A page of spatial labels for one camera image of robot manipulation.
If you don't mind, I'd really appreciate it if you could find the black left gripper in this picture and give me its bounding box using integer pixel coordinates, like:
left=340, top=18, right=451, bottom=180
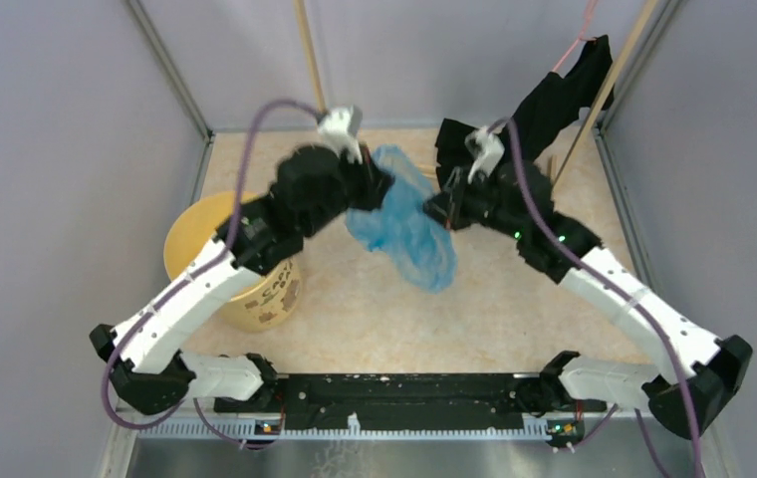
left=300, top=140, right=396, bottom=239

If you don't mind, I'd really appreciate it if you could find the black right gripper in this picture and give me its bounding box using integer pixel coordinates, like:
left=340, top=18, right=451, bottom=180
left=416, top=165, right=527, bottom=241

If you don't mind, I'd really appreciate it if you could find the blue plastic trash bag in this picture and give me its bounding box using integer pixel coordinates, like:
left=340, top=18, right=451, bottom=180
left=345, top=144, right=457, bottom=294

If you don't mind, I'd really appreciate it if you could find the yellow paper trash bin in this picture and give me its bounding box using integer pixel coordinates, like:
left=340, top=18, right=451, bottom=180
left=163, top=191, right=303, bottom=333

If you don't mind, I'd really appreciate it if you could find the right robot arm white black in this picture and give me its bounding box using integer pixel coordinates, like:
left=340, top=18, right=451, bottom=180
left=423, top=163, right=753, bottom=439

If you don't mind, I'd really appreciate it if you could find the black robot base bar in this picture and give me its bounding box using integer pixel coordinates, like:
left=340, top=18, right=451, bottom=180
left=214, top=373, right=608, bottom=431

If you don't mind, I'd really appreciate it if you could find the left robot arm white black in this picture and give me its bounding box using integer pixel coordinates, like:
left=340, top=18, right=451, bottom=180
left=90, top=143, right=393, bottom=415

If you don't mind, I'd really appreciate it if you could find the black cloth garment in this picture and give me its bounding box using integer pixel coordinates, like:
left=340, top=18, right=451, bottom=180
left=435, top=35, right=613, bottom=205

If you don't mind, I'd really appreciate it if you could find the pink hanger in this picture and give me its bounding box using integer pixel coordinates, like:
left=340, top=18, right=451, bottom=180
left=551, top=0, right=599, bottom=73

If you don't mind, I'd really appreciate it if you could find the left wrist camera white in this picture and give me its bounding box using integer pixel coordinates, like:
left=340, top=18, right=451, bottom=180
left=317, top=106, right=363, bottom=164

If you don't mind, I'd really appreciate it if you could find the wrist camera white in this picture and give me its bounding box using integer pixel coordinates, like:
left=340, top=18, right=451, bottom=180
left=317, top=106, right=363, bottom=164
left=464, top=126, right=505, bottom=184

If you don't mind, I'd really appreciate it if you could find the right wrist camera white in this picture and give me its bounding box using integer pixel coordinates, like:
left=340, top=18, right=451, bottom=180
left=464, top=126, right=505, bottom=184

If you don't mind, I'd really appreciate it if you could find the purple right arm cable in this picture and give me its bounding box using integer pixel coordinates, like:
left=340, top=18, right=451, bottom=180
left=489, top=116, right=706, bottom=478

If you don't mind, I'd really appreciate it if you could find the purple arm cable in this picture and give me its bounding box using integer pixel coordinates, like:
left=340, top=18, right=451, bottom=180
left=100, top=99, right=325, bottom=433
left=489, top=116, right=706, bottom=478

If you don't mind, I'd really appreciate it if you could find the white slotted cable duct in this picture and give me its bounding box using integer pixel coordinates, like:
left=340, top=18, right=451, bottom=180
left=139, top=414, right=551, bottom=441

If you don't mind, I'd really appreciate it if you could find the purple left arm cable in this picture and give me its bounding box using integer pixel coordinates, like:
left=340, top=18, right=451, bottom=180
left=100, top=99, right=325, bottom=433

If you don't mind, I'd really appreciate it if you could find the wooden drying rack frame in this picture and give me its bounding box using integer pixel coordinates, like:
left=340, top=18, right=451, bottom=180
left=293, top=0, right=659, bottom=188

